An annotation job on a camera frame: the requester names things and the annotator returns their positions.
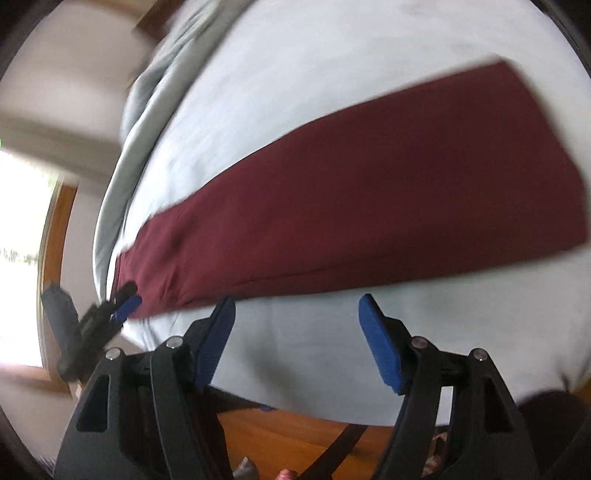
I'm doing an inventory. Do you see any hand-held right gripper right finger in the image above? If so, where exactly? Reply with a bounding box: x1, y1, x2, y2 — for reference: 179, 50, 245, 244
358, 294, 541, 480

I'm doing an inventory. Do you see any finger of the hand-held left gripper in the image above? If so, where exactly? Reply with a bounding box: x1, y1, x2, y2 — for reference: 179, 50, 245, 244
110, 295, 143, 325
113, 281, 139, 303

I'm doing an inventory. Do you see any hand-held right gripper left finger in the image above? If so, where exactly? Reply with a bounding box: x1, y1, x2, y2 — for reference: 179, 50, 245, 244
54, 296, 237, 480

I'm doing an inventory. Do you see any maroon cloth runner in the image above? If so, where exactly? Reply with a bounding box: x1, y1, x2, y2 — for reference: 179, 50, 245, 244
110, 60, 589, 321

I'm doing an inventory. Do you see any wooden framed window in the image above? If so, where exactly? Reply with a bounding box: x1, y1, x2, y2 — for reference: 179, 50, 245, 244
0, 148, 78, 372

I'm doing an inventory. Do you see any person's foot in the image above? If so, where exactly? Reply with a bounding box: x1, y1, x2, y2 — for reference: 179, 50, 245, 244
233, 456, 260, 480

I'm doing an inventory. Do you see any grey blanket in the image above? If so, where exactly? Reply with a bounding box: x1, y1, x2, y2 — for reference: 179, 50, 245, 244
92, 0, 259, 301

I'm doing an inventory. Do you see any bed with white sheet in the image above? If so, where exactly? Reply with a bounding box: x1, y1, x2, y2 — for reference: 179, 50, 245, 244
92, 0, 591, 428

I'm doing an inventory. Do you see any black strap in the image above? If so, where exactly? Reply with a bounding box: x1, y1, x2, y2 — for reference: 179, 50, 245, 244
300, 424, 370, 480

